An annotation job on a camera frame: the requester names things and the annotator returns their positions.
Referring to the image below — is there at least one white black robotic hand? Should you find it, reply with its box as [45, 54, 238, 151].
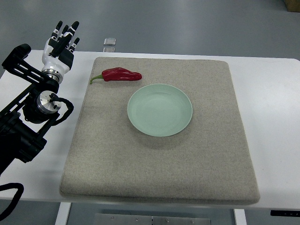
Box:
[42, 21, 80, 82]

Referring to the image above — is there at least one red pepper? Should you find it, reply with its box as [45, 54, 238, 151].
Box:
[90, 67, 143, 84]

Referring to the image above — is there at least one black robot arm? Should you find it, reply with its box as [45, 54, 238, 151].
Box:
[0, 44, 74, 172]

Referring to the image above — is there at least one light green plate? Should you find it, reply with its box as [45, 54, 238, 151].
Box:
[127, 84, 193, 137]

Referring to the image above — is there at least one white table leg left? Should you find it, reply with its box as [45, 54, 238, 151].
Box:
[55, 202, 71, 225]

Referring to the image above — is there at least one white table leg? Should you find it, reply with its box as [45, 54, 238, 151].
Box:
[233, 209, 247, 225]
[55, 202, 71, 225]

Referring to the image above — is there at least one beige fabric mat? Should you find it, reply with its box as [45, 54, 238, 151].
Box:
[60, 57, 260, 205]

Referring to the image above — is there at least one white table leg right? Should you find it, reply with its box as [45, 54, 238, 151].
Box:
[233, 209, 247, 225]

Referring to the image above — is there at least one cardboard box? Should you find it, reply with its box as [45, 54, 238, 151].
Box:
[284, 0, 300, 13]

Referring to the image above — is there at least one black desk control panel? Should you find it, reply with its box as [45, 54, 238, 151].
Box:
[270, 210, 300, 217]

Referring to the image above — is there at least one black braided cable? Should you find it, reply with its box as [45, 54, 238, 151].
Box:
[0, 182, 25, 221]

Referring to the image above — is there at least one metal base plate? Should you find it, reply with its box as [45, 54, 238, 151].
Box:
[94, 213, 211, 225]

